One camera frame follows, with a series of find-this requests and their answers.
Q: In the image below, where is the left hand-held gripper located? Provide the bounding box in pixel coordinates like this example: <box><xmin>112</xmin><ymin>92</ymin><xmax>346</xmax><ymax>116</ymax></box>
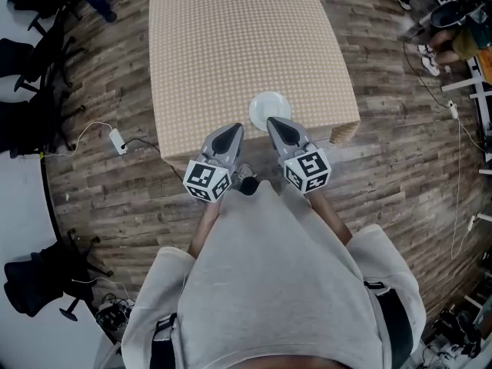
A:
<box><xmin>182</xmin><ymin>122</ymin><xmax>244</xmax><ymax>204</ymax></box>

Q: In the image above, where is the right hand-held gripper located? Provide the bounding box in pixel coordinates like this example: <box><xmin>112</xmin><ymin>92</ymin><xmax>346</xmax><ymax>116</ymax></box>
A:
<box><xmin>265</xmin><ymin>116</ymin><xmax>333</xmax><ymax>196</ymax></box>

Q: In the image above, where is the white plate of food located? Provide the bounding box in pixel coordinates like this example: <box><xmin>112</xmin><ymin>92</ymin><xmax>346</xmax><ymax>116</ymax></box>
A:
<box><xmin>248</xmin><ymin>90</ymin><xmax>292</xmax><ymax>133</ymax></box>

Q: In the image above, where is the person's right forearm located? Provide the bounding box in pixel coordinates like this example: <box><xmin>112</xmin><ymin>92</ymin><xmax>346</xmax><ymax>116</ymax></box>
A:
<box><xmin>307</xmin><ymin>189</ymin><xmax>354</xmax><ymax>245</ymax></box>

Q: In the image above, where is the person's left forearm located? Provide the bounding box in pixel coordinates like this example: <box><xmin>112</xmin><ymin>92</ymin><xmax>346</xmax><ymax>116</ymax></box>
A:
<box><xmin>187</xmin><ymin>197</ymin><xmax>224</xmax><ymax>259</ymax></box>

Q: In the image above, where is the person's grey shoe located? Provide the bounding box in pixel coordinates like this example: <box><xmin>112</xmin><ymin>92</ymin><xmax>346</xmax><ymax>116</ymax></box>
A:
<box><xmin>236</xmin><ymin>162</ymin><xmax>258</xmax><ymax>184</ymax></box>

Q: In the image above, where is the person's grey sweatshirt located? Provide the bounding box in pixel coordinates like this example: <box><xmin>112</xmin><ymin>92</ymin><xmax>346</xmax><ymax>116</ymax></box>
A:
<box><xmin>121</xmin><ymin>180</ymin><xmax>427</xmax><ymax>369</ymax></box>

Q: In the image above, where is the checkered cloth table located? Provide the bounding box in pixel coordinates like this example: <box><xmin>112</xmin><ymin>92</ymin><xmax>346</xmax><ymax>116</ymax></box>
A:
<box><xmin>148</xmin><ymin>0</ymin><xmax>361</xmax><ymax>172</ymax></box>

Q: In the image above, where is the white curved desk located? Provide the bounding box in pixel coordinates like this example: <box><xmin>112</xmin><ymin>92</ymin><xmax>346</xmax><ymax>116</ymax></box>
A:
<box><xmin>0</xmin><ymin>150</ymin><xmax>121</xmax><ymax>369</ymax></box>

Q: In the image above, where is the black round stool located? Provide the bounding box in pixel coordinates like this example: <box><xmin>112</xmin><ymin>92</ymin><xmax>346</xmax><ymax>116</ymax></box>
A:
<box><xmin>429</xmin><ymin>0</ymin><xmax>468</xmax><ymax>28</ymax></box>

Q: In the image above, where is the black equipment pile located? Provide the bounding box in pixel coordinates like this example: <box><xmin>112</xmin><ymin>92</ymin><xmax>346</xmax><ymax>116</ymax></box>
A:
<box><xmin>430</xmin><ymin>306</ymin><xmax>484</xmax><ymax>359</ymax></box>

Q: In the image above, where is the black floor cable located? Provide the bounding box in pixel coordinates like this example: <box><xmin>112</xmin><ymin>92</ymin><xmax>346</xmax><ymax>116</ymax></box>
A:
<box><xmin>121</xmin><ymin>137</ymin><xmax>186</xmax><ymax>182</ymax></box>

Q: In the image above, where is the white power strip cable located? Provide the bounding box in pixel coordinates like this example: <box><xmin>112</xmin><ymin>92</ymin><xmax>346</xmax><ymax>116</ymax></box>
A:
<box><xmin>41</xmin><ymin>121</ymin><xmax>116</xmax><ymax>158</ymax></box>

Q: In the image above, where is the long black cable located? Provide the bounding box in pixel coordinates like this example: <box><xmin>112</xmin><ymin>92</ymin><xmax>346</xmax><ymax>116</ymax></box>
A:
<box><xmin>402</xmin><ymin>39</ymin><xmax>451</xmax><ymax>109</ymax></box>

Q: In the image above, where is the long white cable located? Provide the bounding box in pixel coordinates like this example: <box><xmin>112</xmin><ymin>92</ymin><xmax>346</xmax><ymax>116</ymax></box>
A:
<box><xmin>449</xmin><ymin>116</ymin><xmax>486</xmax><ymax>260</ymax></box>

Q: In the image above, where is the tangle of cables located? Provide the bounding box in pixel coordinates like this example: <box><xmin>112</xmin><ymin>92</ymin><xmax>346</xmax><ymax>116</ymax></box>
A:
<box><xmin>95</xmin><ymin>293</ymin><xmax>136</xmax><ymax>332</ymax></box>

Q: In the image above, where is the black shoulder strap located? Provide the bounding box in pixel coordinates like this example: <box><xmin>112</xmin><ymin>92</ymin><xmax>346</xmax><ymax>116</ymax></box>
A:
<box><xmin>151</xmin><ymin>312</ymin><xmax>178</xmax><ymax>369</ymax></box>
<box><xmin>363</xmin><ymin>281</ymin><xmax>414</xmax><ymax>369</ymax></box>

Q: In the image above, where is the white desk frame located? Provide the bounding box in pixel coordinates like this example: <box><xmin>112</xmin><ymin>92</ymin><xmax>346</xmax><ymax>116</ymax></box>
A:
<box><xmin>440</xmin><ymin>56</ymin><xmax>492</xmax><ymax>163</ymax></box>

